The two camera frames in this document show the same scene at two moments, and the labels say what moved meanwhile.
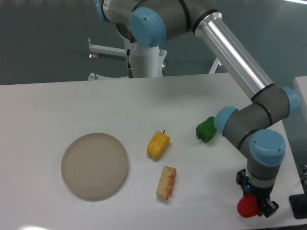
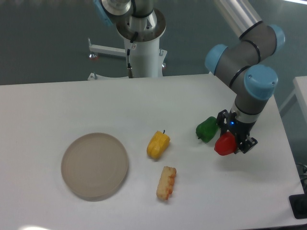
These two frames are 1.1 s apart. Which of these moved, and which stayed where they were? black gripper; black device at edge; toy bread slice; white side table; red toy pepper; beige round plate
Moved: black gripper; red toy pepper
Stayed: toy bread slice; black device at edge; white side table; beige round plate
